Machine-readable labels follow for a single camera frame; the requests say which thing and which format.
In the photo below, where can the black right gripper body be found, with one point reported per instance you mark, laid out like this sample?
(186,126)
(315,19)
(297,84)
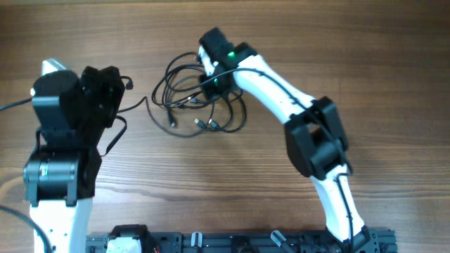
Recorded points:
(216,88)

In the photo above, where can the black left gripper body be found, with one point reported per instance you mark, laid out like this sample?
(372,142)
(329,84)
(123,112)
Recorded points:
(103,97)

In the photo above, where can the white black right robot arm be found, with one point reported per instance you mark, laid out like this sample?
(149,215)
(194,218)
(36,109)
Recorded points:
(315,139)

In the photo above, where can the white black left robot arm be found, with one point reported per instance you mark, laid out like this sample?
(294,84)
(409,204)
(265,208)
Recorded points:
(60,175)

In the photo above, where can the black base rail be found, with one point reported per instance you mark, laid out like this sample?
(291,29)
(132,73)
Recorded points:
(137,238)

